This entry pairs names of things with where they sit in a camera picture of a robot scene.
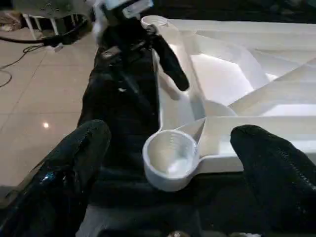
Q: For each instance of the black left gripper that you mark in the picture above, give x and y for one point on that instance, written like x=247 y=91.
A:
x=123 y=39

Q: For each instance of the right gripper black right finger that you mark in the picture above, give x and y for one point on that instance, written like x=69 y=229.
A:
x=279 y=187

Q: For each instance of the black glossy mat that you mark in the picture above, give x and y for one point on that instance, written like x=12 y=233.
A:
x=118 y=123

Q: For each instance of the white plastic table top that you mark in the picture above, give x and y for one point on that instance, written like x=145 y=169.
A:
x=222 y=138

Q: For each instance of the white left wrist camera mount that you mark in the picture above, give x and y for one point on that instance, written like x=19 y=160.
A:
x=133 y=10

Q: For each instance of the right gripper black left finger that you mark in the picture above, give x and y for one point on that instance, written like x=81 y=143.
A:
x=61 y=185

